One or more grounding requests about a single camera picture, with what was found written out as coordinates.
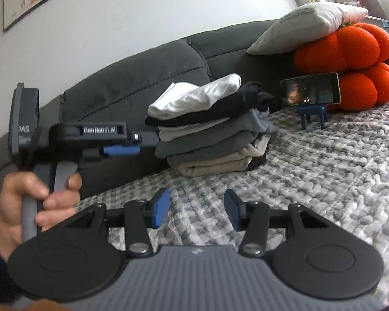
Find person's left hand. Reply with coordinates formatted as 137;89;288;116
0;171;82;260

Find beige folded garment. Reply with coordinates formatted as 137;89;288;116
178;134;270;178

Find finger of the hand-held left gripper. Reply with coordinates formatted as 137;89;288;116
126;131;159;147
82;146;141;162

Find light grey folded garment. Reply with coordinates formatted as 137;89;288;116
155;108;278;159

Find white pants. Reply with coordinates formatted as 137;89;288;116
147;73;242;120

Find orange pumpkin cushion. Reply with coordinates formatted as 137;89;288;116
293;23;389;112

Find blue phone stand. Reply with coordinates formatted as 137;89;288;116
296;102;327;131

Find smartphone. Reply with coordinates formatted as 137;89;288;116
280;72;342;108

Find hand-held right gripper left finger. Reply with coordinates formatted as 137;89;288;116
62;187;172;257

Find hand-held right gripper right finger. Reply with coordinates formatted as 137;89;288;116
224;189;332;257

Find grey checked quilt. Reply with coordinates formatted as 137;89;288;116
73;92;389;311

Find white pillow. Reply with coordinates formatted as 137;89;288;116
246;2;368;55

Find small black cloth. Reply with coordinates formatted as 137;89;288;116
246;153;267;171

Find grey sofa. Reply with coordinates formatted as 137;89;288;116
0;19;389;201

